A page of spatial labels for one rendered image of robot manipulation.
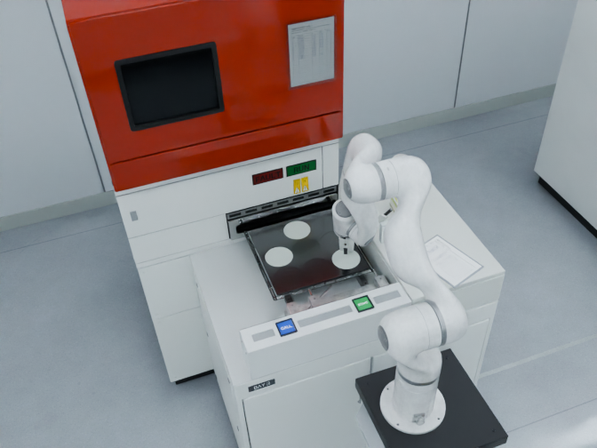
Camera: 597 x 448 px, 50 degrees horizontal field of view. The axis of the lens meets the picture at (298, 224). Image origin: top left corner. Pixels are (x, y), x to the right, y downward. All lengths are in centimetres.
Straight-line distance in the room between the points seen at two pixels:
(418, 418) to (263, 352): 50
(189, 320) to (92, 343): 78
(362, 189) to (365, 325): 62
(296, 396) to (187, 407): 91
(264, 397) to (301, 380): 13
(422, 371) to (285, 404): 67
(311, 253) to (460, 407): 75
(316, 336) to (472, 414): 51
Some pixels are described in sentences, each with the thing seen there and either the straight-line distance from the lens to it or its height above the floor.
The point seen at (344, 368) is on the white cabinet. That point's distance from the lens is 224.
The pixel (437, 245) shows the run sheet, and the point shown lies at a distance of 230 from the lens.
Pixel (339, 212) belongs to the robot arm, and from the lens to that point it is 205.
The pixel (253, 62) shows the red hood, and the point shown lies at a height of 159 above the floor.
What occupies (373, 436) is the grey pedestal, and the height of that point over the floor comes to 82.
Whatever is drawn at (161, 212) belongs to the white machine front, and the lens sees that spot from 235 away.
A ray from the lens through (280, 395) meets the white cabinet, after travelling 222.
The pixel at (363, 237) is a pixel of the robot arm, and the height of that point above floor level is 115.
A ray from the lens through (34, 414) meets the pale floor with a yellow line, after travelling 327.
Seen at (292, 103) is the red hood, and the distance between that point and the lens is 217.
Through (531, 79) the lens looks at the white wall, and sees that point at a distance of 496.
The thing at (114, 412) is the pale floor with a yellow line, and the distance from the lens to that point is 314.
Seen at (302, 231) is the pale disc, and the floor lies 90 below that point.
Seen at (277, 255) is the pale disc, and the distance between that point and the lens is 234.
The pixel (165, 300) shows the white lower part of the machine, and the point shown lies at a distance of 265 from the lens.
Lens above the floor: 255
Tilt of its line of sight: 42 degrees down
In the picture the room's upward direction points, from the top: 3 degrees counter-clockwise
